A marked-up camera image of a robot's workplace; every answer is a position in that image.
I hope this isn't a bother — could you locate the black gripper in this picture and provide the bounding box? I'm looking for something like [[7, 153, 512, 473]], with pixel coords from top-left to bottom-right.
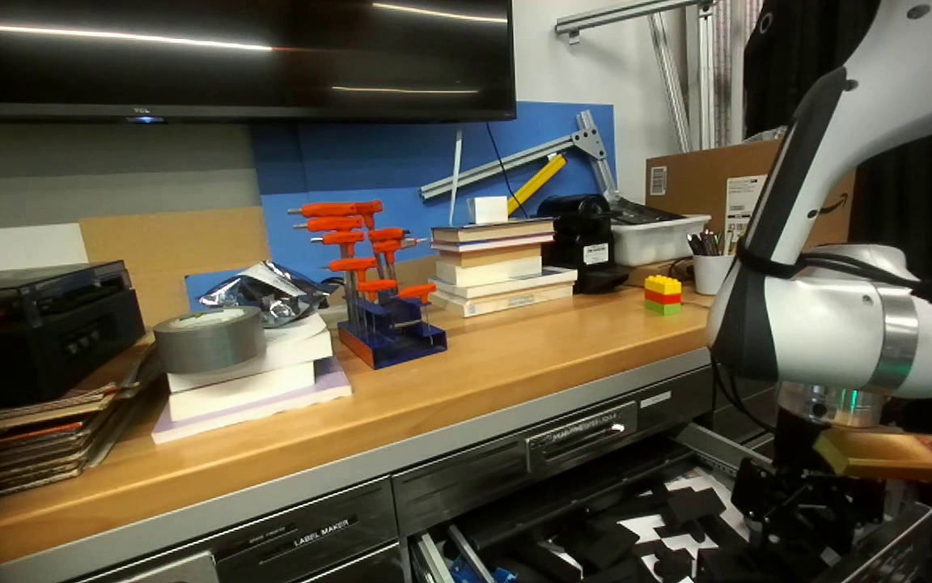
[[734, 407, 866, 548]]

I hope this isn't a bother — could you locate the metal drawer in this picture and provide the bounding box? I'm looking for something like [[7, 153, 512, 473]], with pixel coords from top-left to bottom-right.
[[410, 423, 932, 583]]

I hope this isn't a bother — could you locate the white paper sheet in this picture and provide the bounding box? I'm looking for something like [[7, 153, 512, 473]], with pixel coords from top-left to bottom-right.
[[613, 463, 752, 555]]

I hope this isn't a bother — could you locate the white pen cup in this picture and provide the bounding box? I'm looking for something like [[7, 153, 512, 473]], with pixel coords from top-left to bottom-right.
[[693, 251, 736, 302]]

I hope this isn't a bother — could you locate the yellow red green brick stack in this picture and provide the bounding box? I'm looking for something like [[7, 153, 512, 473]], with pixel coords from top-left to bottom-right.
[[640, 271, 687, 316]]

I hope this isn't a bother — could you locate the white plastic bin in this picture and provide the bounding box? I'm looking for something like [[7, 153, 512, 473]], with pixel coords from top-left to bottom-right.
[[607, 209, 713, 270]]

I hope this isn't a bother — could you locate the brown cardboard shipping box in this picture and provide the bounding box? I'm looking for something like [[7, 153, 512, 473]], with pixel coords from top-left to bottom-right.
[[642, 133, 857, 256]]

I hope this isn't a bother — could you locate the black device with white label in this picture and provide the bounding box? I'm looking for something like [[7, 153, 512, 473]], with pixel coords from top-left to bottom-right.
[[536, 191, 629, 298]]

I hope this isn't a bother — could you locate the stack of books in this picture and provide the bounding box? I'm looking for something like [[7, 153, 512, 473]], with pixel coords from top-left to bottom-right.
[[426, 217, 580, 323]]

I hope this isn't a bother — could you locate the small white box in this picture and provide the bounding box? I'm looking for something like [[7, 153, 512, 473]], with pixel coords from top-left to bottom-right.
[[473, 195, 514, 226]]

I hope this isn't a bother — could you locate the orange hex keys blue stand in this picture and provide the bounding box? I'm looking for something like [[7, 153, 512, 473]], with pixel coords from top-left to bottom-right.
[[294, 198, 450, 372]]

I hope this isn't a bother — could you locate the thin silver rod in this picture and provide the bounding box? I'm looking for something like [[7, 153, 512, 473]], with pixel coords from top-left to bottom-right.
[[444, 130, 466, 230]]

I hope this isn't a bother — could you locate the lilac flat book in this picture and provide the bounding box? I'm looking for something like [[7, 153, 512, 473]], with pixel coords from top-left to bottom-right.
[[147, 368, 357, 447]]

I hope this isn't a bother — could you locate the crumpled silver foil bag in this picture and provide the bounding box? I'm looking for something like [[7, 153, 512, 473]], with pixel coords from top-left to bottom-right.
[[201, 256, 330, 326]]

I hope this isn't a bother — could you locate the brown cardboard sheet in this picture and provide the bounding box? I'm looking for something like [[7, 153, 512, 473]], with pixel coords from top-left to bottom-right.
[[77, 203, 267, 326]]

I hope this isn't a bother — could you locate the black flat screen monitor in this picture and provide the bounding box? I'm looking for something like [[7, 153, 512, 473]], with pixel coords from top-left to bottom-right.
[[0, 0, 522, 124]]

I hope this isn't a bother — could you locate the stack of dark folders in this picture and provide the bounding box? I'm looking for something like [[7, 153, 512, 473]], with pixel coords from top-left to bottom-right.
[[0, 341, 165, 504]]

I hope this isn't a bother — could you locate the black printer device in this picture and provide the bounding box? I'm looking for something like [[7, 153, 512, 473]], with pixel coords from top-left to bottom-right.
[[0, 256, 152, 413]]

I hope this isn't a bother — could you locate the gold brown wrist camera box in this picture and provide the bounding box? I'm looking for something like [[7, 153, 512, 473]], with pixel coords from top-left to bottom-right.
[[811, 423, 932, 487]]

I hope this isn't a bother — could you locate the closed drawer with silver handle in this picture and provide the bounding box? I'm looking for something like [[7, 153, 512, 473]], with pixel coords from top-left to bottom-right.
[[524, 398, 642, 482]]

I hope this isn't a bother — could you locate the yellow handled tool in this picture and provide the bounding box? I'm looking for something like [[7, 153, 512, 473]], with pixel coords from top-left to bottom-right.
[[503, 153, 568, 217]]

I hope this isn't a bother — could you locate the metal stand frame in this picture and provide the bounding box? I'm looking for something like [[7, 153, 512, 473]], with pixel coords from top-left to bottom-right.
[[551, 0, 720, 156]]

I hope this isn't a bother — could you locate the blue wall board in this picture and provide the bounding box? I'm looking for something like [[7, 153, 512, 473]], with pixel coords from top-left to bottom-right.
[[250, 101, 620, 286]]

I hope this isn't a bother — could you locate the grey duct tape roll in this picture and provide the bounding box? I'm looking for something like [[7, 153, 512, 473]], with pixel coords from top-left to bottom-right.
[[152, 303, 267, 374]]

